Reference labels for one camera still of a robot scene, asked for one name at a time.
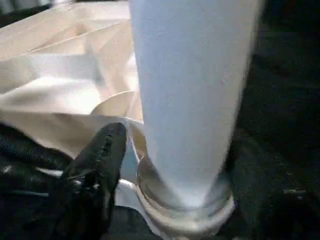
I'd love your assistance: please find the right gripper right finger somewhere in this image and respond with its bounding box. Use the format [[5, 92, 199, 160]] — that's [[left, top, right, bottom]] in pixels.
[[231, 144, 320, 240]]

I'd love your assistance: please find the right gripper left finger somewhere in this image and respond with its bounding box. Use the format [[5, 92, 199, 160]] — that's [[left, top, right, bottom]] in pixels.
[[23, 121, 128, 240]]

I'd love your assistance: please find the white plastic table top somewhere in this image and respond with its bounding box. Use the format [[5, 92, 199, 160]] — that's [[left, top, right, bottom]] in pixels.
[[0, 0, 236, 240]]

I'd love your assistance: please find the white plastic table leg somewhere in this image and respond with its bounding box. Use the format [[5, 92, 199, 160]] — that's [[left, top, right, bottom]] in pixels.
[[128, 0, 266, 211]]

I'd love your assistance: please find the black mat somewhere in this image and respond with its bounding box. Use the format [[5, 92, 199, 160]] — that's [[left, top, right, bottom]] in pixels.
[[0, 0, 320, 240]]

